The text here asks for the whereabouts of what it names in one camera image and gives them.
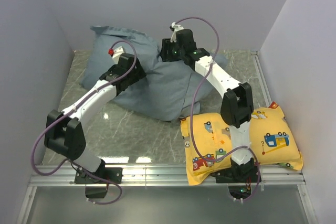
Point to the black box under left base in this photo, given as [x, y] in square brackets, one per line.
[95, 192]

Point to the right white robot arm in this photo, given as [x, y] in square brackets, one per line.
[237, 103]

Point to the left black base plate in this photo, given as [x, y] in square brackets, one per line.
[112, 174]

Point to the aluminium rail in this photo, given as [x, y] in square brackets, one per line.
[261, 78]
[162, 175]

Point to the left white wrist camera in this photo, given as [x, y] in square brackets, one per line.
[116, 53]

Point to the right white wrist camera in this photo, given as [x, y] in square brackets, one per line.
[174, 27]

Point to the aluminium right side rail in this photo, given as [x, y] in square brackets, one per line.
[261, 78]

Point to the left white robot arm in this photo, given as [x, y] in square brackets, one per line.
[65, 134]

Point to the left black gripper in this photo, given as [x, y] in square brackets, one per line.
[138, 73]

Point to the blue plaid pillowcase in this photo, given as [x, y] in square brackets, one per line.
[170, 89]

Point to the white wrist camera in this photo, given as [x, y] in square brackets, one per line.
[116, 53]
[174, 27]

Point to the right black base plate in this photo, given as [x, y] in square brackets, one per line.
[237, 174]

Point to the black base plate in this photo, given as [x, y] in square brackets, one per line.
[237, 174]
[112, 174]

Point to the aluminium front rail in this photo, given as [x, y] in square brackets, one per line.
[162, 175]

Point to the yellow cartoon vehicle pillow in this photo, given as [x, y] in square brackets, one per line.
[207, 138]

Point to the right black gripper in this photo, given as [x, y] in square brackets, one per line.
[166, 46]

